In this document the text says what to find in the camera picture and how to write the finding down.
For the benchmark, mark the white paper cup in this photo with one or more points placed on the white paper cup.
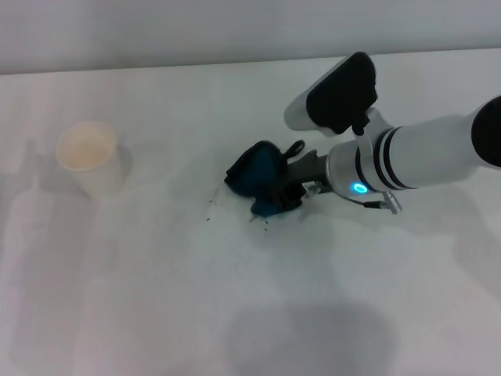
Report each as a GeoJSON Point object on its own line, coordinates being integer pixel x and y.
{"type": "Point", "coordinates": [92, 156]}

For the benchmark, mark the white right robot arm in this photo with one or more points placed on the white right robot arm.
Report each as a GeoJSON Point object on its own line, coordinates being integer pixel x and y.
{"type": "Point", "coordinates": [411, 156]}

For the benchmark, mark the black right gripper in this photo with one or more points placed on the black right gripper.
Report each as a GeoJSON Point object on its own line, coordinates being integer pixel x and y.
{"type": "Point", "coordinates": [309, 168]}

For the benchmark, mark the black liquid stain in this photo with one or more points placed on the black liquid stain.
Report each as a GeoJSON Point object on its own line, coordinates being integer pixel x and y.
{"type": "Point", "coordinates": [266, 223]}

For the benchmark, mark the blue rag with black edge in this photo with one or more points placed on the blue rag with black edge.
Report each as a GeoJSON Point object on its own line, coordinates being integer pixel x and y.
{"type": "Point", "coordinates": [256, 172]}

